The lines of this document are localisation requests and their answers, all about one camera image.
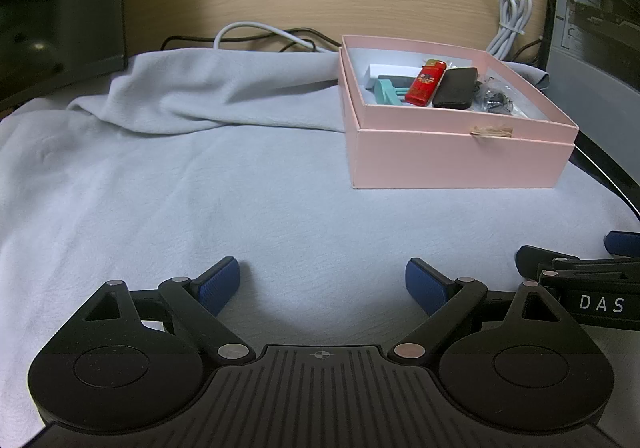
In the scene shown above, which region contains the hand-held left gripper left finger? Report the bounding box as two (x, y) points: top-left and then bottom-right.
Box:
(85, 256), (253, 364)

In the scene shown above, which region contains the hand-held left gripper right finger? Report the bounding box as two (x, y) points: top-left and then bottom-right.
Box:
(392, 258), (573, 365)

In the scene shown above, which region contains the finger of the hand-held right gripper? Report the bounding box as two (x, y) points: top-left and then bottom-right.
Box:
(604, 230), (640, 258)
(515, 245), (640, 285)

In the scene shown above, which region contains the pink cardboard box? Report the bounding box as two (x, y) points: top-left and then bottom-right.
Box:
(338, 34), (580, 190)

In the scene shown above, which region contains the clear plastic bag of parts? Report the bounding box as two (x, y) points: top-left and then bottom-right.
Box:
(447, 60), (531, 119)

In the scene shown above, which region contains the black case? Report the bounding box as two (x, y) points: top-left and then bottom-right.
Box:
(432, 67), (480, 110)

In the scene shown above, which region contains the teal plastic clamp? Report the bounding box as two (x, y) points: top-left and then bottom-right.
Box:
(374, 76), (416, 107)

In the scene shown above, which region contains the red lighter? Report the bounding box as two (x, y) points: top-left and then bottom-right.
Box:
(404, 58), (446, 106)

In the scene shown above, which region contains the white socket adapter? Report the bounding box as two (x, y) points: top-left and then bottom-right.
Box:
(369, 63), (426, 90)

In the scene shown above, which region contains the grey cloth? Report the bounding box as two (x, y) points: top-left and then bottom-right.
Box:
(0, 48), (640, 448)

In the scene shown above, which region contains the grey computer case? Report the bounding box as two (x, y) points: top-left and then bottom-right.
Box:
(542, 0), (640, 94)

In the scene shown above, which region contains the dark monitor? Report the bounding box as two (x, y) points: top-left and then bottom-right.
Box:
(0, 0), (128, 101)

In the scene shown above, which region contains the black cable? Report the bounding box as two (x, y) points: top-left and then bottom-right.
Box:
(161, 27), (346, 53)

